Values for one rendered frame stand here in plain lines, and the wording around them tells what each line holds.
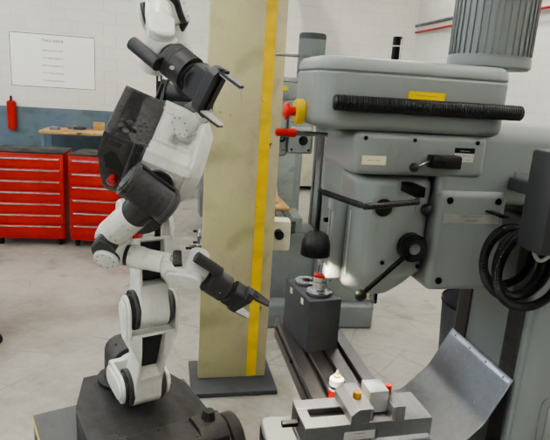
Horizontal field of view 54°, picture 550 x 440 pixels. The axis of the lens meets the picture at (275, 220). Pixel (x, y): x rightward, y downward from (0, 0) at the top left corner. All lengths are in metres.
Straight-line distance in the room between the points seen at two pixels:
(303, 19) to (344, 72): 9.44
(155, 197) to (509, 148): 0.90
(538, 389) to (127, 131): 1.30
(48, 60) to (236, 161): 7.70
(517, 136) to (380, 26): 9.73
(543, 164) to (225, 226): 2.20
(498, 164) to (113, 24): 9.33
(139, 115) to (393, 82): 0.74
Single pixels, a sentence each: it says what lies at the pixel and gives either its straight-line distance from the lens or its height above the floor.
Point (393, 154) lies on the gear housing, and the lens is 1.27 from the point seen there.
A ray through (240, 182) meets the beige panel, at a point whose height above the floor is 1.27.
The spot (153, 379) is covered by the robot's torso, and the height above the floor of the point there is 0.74.
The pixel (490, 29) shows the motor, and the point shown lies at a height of 1.98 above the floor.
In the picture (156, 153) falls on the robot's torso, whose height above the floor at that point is 1.61.
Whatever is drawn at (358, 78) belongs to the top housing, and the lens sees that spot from 1.22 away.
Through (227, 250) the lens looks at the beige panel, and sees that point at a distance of 3.16.
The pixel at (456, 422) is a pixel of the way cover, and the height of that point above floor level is 0.93.
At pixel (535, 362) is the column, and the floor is 1.16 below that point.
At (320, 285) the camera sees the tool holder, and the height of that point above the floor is 1.17.
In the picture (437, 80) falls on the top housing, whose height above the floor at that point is 1.85.
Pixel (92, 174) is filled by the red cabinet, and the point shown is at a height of 0.81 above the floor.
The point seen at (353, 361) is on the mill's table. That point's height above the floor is 0.94.
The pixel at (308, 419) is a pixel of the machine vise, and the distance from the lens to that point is 1.43.
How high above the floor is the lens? 1.81
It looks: 14 degrees down
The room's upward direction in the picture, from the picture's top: 4 degrees clockwise
